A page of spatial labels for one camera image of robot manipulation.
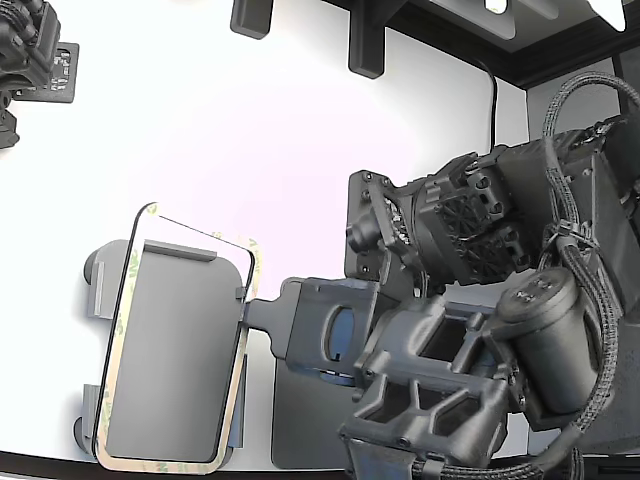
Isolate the grey gripper body with motor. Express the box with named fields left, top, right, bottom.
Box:
left=338, top=266, right=602, bottom=480

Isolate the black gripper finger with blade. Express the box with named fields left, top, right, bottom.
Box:
left=242, top=277, right=382, bottom=375

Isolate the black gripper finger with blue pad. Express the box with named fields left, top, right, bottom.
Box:
left=299, top=363, right=359, bottom=388

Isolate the black braided cable bundle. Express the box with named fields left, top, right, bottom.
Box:
left=542, top=71, right=640, bottom=480

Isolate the long black mount block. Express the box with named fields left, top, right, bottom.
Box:
left=348, top=0, right=387, bottom=80

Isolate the thin black cable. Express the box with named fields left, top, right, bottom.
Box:
left=472, top=57, right=500, bottom=151

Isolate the short black mount block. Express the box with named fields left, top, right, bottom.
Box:
left=229, top=0, right=275, bottom=40

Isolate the black frame beam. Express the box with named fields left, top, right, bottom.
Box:
left=384, top=0, right=640, bottom=90

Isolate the black camera on stand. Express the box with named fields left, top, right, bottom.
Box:
left=0, top=0, right=80, bottom=151

